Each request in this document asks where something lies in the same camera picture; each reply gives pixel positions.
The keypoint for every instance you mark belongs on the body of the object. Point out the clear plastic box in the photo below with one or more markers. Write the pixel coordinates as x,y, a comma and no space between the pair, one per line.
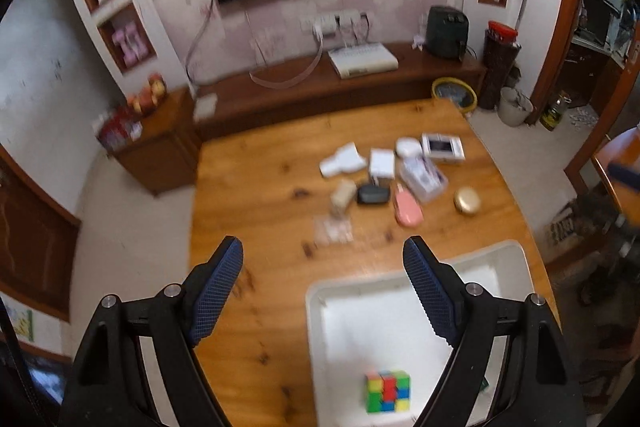
422,179

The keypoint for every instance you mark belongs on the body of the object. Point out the white cone-shaped object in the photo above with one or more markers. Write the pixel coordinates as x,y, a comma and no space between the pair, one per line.
342,159

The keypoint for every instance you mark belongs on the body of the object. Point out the dark oval case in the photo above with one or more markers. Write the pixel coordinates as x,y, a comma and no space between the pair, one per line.
372,195

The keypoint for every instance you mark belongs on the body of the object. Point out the black air fryer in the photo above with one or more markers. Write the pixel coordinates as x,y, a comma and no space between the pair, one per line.
446,32

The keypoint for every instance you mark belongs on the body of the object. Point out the gold oval case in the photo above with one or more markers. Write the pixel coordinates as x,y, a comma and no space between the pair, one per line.
467,202

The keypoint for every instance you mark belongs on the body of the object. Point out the clear plastic bag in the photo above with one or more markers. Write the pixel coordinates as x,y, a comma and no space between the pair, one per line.
332,229

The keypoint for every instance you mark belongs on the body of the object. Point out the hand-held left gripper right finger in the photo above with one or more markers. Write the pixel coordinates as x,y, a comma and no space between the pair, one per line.
430,294

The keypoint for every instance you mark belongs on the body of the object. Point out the white plastic bin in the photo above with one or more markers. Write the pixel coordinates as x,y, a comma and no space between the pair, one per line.
360,337

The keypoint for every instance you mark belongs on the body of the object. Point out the small beige box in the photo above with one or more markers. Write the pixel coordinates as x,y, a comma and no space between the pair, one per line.
344,197

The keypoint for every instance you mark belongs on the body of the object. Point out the wooden chair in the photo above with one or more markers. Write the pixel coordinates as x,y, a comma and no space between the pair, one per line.
612,167

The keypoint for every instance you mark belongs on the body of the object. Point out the long wooden television cabinet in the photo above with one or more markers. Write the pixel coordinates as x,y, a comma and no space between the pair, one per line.
300,92

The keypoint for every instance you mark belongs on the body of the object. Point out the wooden side cabinet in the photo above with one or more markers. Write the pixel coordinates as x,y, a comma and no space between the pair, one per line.
160,147

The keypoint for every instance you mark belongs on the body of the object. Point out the white wall outlets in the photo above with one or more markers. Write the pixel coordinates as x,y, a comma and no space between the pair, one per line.
335,21

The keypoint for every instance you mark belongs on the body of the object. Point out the multicoloured puzzle cube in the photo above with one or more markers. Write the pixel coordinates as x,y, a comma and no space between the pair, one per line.
387,392

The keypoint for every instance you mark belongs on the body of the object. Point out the white oval case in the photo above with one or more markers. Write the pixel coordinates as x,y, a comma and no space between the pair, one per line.
411,148

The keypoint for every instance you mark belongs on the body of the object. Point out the yellow-rimmed waste bin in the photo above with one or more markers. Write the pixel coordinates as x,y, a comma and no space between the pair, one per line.
454,93

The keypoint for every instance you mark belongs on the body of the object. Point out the pink plastic object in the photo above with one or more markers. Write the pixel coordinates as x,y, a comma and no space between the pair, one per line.
407,209

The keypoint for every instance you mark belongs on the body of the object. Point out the wooden door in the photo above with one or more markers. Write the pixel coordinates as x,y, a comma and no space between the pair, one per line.
30,237

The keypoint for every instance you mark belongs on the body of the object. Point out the wooden door frame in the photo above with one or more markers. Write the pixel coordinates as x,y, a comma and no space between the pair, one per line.
565,32

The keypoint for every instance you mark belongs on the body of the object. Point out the pink boxes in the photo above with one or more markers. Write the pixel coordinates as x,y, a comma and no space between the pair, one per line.
131,44

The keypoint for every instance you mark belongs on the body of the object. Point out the red printed boxes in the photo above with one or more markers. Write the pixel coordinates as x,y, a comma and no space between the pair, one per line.
116,132

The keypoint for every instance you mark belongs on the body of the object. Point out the pile of red fruit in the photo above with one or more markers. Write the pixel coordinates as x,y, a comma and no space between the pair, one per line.
147,97

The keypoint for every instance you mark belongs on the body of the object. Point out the green bottle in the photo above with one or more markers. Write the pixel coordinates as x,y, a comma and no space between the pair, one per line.
554,114

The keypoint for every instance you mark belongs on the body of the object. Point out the colourful wall picture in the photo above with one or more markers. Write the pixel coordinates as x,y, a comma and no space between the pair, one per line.
20,322

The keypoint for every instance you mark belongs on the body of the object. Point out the white set-top box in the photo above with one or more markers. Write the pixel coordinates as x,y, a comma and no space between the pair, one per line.
362,59

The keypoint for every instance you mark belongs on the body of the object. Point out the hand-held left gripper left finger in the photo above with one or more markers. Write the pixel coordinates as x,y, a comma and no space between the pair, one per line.
217,294

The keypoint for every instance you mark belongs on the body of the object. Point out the tall dark red-lidded jar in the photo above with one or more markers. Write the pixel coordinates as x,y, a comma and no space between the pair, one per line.
500,67

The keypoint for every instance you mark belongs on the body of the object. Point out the white bucket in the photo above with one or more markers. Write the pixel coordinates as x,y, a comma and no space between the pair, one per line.
515,109

